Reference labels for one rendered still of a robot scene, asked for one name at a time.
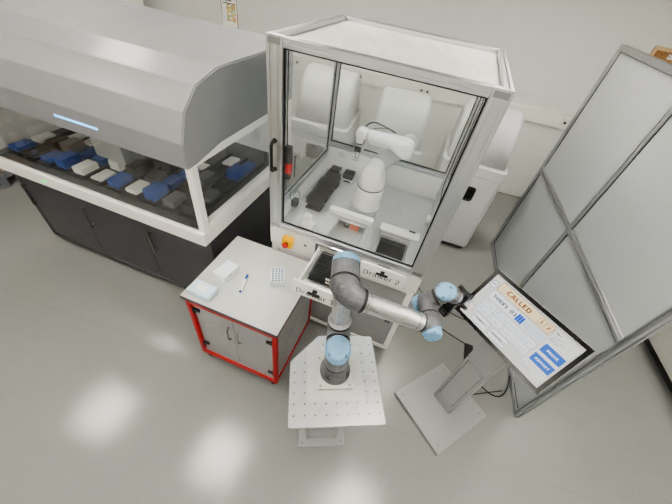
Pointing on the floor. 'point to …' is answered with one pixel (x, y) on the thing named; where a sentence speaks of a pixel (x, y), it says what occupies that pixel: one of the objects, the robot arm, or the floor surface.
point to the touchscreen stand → (449, 397)
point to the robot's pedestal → (318, 437)
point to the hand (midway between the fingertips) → (462, 303)
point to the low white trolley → (252, 310)
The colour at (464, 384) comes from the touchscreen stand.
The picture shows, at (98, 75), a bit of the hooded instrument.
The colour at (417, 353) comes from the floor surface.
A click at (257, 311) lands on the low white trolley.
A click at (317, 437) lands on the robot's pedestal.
